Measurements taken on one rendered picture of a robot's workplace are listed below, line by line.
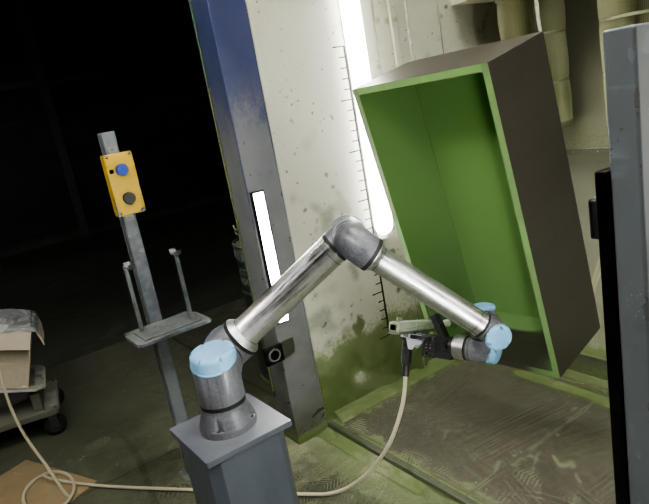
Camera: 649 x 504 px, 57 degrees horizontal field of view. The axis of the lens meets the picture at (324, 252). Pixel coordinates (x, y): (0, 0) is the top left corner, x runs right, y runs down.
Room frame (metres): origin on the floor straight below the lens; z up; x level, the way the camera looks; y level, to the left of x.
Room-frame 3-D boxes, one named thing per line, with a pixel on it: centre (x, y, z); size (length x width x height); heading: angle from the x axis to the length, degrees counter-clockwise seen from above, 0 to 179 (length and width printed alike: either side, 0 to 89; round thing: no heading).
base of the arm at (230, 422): (1.82, 0.41, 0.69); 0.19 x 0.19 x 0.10
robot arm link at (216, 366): (1.83, 0.41, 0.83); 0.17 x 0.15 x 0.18; 0
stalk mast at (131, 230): (2.61, 0.81, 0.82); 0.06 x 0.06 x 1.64; 33
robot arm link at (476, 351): (2.00, -0.50, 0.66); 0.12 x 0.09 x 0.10; 53
